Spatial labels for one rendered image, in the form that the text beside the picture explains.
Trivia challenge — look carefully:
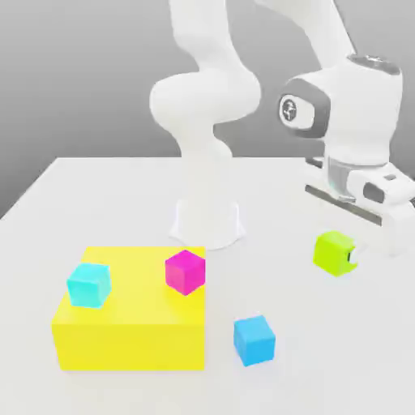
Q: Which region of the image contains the small cyan cube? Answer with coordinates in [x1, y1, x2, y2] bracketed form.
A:
[66, 262, 113, 310]

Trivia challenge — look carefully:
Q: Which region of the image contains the small lime green cube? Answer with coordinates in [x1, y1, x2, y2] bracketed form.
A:
[312, 230, 358, 277]

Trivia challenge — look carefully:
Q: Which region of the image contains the large yellow box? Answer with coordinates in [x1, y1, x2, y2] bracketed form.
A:
[50, 246, 207, 372]

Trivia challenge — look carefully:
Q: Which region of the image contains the small blue cube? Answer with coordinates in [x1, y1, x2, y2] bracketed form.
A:
[233, 314, 276, 368]

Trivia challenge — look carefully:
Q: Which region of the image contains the small magenta cube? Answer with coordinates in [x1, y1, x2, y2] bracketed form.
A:
[164, 249, 207, 297]

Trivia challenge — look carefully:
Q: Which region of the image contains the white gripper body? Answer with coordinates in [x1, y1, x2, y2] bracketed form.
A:
[303, 183, 409, 259]

